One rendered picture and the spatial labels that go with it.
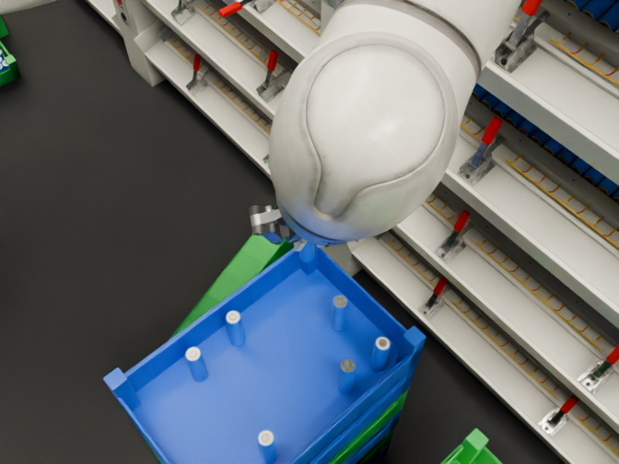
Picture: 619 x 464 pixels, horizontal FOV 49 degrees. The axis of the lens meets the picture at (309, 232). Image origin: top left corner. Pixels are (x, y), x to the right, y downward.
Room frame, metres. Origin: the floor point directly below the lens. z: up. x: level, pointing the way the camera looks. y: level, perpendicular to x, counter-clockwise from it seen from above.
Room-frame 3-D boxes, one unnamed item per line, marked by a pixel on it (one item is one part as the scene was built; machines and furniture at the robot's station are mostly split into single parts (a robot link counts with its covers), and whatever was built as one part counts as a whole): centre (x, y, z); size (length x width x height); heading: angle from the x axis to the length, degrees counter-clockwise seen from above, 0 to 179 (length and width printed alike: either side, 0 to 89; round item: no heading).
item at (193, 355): (0.31, 0.13, 0.44); 0.02 x 0.02 x 0.06
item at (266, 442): (0.21, 0.05, 0.44); 0.02 x 0.02 x 0.06
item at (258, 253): (0.55, 0.11, 0.10); 0.30 x 0.08 x 0.20; 148
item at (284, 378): (0.30, 0.05, 0.44); 0.30 x 0.20 x 0.08; 131
